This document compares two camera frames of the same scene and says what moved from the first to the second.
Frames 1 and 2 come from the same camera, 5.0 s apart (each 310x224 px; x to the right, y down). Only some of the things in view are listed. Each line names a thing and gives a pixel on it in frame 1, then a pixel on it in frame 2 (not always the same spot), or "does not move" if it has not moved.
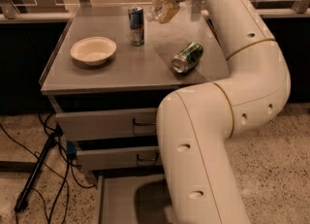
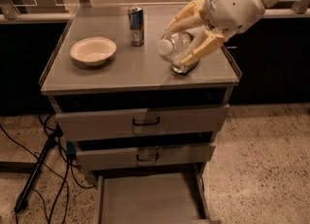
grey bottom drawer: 133,196 does not move
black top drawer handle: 142,123 does not move
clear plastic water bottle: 182,16 -> 170,46
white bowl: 93,50 does not move
